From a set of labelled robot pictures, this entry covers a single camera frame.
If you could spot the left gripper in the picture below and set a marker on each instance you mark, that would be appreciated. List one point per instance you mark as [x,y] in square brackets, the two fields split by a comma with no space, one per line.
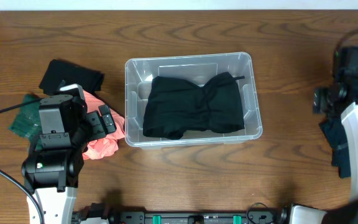
[97,123]

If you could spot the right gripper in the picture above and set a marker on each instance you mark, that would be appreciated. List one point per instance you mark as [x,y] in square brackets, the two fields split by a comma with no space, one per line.
[322,102]

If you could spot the dark navy cloth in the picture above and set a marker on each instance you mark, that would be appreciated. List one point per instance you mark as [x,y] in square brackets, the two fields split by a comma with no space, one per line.
[335,134]

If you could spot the large black garment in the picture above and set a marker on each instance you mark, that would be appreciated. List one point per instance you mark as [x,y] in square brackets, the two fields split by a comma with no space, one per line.
[176,106]

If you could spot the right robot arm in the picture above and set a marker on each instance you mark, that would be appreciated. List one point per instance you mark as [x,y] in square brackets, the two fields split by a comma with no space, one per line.
[345,69]

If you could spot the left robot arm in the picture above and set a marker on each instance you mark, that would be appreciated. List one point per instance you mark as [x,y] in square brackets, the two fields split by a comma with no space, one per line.
[51,173]

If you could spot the pink crumpled cloth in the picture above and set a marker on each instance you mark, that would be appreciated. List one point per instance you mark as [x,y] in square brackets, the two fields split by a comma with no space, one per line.
[107,146]

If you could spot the black folded cloth left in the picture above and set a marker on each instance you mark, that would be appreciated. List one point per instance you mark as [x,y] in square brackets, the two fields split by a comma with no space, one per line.
[61,70]

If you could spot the green folded cloth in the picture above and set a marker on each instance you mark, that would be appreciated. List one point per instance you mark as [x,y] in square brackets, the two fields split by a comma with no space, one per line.
[27,124]

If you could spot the clear plastic storage bin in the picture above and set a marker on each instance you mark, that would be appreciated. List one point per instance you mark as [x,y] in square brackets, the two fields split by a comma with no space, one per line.
[198,69]

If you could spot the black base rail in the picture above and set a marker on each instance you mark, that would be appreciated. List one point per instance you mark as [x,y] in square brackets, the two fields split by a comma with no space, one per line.
[257,213]

